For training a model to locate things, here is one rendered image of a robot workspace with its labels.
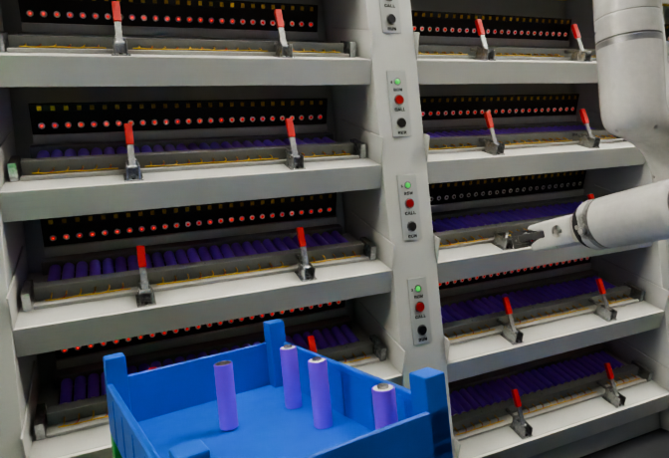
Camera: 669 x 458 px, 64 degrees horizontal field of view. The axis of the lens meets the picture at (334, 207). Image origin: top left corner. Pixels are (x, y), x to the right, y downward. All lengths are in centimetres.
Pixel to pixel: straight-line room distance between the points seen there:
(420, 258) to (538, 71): 49
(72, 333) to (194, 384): 29
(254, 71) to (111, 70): 22
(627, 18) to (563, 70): 39
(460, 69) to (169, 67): 55
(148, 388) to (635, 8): 82
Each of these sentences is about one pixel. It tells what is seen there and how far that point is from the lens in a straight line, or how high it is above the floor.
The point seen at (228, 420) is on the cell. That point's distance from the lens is 56.
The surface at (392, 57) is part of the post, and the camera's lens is 103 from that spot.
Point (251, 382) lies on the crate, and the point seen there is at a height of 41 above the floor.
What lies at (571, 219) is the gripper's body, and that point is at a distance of 97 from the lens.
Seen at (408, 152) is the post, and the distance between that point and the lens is 101.
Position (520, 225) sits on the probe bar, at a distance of 123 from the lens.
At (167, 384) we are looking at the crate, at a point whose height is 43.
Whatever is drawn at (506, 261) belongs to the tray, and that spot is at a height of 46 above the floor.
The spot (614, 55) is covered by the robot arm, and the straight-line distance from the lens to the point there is 91.
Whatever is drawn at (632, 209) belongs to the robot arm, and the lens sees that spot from 89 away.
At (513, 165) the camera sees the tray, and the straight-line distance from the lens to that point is 116.
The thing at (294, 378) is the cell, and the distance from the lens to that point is 59.
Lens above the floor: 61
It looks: level
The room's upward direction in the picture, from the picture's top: 6 degrees counter-clockwise
